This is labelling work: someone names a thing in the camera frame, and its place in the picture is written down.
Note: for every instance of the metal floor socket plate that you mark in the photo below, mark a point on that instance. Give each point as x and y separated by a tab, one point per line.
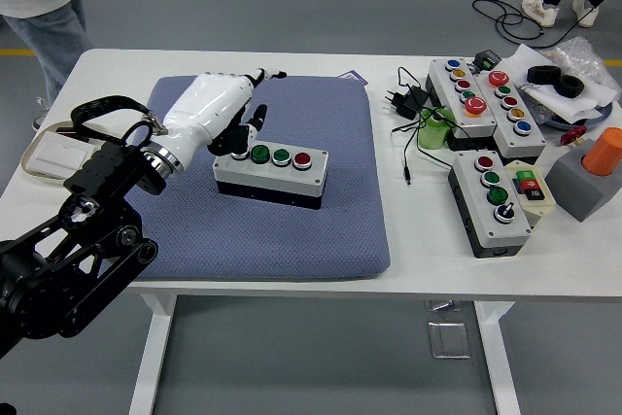
449	339

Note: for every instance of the small black relay module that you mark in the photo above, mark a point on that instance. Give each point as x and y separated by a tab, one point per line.
487	60

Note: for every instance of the cream oval tray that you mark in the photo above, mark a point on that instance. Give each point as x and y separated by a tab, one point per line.
28	162

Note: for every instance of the orange cylinder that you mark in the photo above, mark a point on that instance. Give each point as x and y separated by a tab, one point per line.
605	152

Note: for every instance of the blue-grey padded mat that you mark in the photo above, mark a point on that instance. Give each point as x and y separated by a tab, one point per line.
316	118

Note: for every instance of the green cylinder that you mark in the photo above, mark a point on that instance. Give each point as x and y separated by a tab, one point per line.
432	135

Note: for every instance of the white table leg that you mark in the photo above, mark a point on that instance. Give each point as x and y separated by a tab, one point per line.
498	361
155	347

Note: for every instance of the grey block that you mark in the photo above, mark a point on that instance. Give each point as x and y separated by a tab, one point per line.
573	186

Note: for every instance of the small metal floor plate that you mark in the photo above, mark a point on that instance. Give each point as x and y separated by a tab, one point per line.
442	306

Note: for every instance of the white wall switch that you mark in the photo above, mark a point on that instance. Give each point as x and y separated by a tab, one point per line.
53	155

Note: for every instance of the four-button grey control box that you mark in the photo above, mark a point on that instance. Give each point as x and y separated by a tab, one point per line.
272	174
510	232

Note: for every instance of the cream switch green red buttons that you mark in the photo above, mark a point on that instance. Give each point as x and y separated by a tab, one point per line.
530	186

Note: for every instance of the red knob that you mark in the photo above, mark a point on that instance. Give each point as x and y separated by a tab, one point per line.
573	135

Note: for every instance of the five-button box with emergency stop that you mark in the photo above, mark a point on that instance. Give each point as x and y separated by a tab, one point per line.
515	145
444	76

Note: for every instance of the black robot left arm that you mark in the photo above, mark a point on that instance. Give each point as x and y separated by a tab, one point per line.
112	167

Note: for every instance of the purple card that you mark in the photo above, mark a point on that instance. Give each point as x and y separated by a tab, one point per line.
355	78

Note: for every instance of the white sneaker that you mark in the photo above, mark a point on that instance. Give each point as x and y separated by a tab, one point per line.
585	11
539	9

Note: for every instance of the white foam sheet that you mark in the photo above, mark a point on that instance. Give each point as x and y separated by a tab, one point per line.
522	62

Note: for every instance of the clear bubble wrap bag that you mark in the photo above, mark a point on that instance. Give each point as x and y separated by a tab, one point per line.
583	58

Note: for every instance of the blue-grey round plate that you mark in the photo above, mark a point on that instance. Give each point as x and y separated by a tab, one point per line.
602	118

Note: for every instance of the dark cylindrical battery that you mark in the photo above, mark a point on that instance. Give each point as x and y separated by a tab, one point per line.
64	131

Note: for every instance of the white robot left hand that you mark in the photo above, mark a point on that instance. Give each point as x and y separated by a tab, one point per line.
204	104

